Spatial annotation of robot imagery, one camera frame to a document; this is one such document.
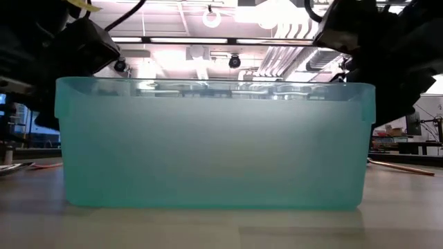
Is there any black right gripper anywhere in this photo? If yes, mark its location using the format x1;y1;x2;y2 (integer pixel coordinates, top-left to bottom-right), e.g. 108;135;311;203
345;48;436;127

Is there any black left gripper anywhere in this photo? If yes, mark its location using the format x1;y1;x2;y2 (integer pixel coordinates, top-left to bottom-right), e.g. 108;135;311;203
0;20;70;131

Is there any teal translucent plastic bin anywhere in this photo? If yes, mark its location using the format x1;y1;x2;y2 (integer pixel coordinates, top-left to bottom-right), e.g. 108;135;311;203
54;76;377;211

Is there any black computer monitor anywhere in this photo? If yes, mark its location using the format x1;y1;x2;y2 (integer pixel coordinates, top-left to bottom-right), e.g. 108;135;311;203
405;111;422;136

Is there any black background desk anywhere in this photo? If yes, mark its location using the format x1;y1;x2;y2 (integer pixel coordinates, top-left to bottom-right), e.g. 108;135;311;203
397;140;443;156

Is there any wooden stick on table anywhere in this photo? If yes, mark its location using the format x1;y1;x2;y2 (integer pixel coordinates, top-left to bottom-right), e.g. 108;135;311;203
367;157;435;177

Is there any yellow tag label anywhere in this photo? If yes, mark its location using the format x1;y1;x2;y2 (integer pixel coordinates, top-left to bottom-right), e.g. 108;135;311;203
65;0;103;13

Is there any black-framed glass window wall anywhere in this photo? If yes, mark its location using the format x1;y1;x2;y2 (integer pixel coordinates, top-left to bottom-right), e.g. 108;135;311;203
0;93;62;149

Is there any orange-handled silver spoon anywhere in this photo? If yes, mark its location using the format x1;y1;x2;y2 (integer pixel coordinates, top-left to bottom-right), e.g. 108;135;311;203
29;161;64;170

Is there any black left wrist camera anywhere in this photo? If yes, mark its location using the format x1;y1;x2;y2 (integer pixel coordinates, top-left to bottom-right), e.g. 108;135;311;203
44;17;122;79

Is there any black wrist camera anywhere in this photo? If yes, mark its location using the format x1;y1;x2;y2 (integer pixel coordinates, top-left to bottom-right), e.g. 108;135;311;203
44;17;122;79
313;1;363;55

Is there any silver ventilation duct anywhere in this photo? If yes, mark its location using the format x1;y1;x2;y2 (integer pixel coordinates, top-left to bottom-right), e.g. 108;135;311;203
306;50;345;73

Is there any black overhead camera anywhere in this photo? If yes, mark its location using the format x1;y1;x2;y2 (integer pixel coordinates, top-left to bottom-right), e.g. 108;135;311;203
113;57;127;73
228;53;242;69

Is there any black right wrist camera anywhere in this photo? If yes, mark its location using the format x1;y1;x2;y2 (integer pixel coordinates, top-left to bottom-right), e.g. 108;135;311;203
313;1;363;55

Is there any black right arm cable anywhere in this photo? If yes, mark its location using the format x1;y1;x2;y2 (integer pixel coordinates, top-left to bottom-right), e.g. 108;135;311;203
303;0;325;24

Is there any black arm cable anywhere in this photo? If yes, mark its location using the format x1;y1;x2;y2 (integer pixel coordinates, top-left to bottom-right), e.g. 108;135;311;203
303;0;325;24
103;0;148;33

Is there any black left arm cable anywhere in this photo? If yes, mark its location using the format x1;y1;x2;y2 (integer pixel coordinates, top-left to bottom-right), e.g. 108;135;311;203
103;0;148;33

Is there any black overhead frame light bar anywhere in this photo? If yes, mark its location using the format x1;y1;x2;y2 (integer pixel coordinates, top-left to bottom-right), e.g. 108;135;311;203
110;35;318;46

